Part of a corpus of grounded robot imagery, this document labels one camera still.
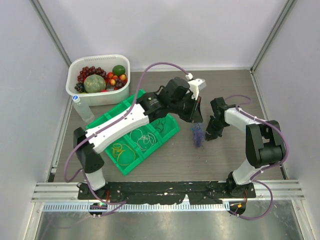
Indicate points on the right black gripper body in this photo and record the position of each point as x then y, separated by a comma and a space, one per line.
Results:
214, 123

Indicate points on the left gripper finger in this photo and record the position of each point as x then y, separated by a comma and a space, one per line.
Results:
190, 117
197, 116

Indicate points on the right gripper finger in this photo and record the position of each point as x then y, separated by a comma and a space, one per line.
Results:
209, 134
217, 133

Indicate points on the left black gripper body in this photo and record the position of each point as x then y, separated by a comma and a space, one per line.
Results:
187, 106

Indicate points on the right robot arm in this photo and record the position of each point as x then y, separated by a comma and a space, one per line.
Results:
265, 146

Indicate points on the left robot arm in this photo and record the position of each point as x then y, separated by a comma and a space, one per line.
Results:
179, 96

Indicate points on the white plastic basket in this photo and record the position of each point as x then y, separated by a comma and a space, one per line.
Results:
107, 62

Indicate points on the green compartment tray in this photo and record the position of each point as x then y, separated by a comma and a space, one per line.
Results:
132, 140

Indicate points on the green lime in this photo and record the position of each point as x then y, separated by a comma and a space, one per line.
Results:
118, 70

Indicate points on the red yellow cherries bunch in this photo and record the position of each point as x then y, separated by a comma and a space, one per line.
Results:
114, 82

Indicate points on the green melon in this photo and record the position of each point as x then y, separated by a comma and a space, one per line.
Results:
94, 84

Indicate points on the clear water bottle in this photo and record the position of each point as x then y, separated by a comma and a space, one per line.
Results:
83, 109

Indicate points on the red grape bunch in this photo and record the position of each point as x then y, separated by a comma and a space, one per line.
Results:
88, 71

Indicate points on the dark grape bunch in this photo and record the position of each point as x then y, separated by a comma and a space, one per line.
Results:
80, 88

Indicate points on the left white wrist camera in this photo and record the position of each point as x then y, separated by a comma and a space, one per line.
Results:
195, 85

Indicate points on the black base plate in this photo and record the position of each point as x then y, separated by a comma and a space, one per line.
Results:
172, 192

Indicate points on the white slotted cable duct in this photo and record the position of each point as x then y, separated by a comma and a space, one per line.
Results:
92, 207

